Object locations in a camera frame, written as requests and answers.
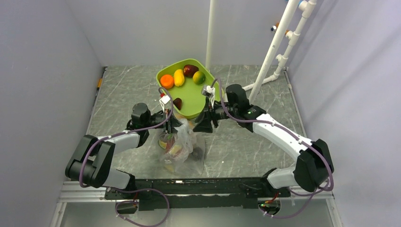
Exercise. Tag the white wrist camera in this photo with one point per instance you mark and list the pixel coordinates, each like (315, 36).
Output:
(208, 91)
(164, 100)

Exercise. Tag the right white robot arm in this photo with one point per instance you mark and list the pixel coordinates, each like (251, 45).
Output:
(313, 166)

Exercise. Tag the green plastic tray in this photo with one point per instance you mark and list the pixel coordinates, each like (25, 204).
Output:
(190, 94)

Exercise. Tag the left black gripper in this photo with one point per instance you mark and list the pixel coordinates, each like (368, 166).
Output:
(169, 126)

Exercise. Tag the dark red apple back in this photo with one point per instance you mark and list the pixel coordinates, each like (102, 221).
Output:
(189, 70)

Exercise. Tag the red grape bunch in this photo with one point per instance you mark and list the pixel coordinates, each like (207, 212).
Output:
(169, 143)

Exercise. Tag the dark purple mangosteen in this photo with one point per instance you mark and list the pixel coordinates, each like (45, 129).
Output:
(197, 154)

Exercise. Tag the green yellow fake mango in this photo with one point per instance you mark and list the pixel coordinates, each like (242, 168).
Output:
(199, 78)

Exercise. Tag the orange hook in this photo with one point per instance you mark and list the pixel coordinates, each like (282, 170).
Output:
(275, 27)

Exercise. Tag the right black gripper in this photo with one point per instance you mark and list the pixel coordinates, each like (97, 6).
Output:
(204, 124)

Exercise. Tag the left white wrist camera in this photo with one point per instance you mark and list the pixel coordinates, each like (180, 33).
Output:
(164, 100)

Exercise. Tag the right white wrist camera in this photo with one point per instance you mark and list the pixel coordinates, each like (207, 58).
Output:
(208, 91)

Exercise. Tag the orange fake fruit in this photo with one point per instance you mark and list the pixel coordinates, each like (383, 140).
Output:
(167, 81)

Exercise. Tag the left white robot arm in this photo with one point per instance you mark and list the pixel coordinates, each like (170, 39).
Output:
(91, 161)

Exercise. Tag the clear plastic bag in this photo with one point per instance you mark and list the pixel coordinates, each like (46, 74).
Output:
(178, 160)

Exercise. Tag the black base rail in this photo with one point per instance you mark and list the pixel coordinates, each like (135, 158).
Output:
(243, 192)

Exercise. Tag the small dark red fig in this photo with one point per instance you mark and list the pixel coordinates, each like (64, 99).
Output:
(178, 103)

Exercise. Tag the orange handled tool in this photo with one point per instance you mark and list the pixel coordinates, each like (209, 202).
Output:
(99, 84)

